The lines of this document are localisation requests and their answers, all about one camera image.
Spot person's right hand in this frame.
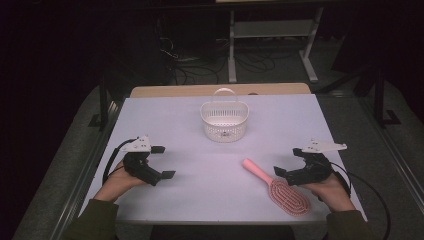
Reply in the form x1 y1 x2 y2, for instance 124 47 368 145
300 172 357 213

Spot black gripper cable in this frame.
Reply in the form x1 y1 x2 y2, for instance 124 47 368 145
329 161 392 240
101 137 138 185

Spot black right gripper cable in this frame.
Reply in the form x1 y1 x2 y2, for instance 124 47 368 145
329 161 392 240

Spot person's left hand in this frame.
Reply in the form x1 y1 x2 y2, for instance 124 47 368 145
93 159 149 203

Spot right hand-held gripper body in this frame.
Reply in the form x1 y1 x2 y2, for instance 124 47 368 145
285 138 348 187

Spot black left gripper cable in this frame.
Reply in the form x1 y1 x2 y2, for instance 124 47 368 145
101 137 138 185

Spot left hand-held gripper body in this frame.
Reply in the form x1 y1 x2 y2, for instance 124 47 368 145
120 134 163 187

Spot white metal desk frame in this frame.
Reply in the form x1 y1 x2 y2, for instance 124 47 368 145
227 6 325 84

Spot metal floor rail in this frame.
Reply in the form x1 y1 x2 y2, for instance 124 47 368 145
49 99 125 240
359 96 424 214

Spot white table cover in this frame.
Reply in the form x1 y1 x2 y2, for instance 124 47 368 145
79 93 368 224

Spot pink hairbrush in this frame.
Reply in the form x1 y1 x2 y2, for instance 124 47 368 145
241 158 312 218

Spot black floor cables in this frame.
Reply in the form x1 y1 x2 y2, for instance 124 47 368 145
156 33 284 86

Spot white plastic basket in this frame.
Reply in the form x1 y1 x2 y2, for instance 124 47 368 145
199 87 250 144

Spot black metal stand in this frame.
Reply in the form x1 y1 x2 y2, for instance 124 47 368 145
87 74 112 132
372 64 403 129

